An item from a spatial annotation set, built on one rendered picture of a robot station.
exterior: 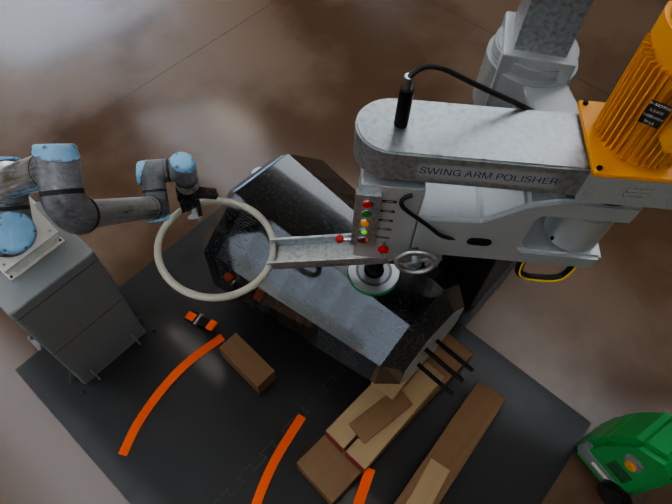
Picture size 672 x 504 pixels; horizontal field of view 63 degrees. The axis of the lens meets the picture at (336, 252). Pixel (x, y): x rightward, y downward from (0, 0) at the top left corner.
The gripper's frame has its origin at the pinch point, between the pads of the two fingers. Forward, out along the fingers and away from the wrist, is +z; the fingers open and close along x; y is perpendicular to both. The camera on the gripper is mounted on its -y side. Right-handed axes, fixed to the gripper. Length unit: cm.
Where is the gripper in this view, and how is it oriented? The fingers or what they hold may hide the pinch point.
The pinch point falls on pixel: (198, 213)
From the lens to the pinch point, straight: 248.2
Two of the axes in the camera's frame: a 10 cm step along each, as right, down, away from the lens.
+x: 4.2, 8.0, -4.3
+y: -9.0, 3.2, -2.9
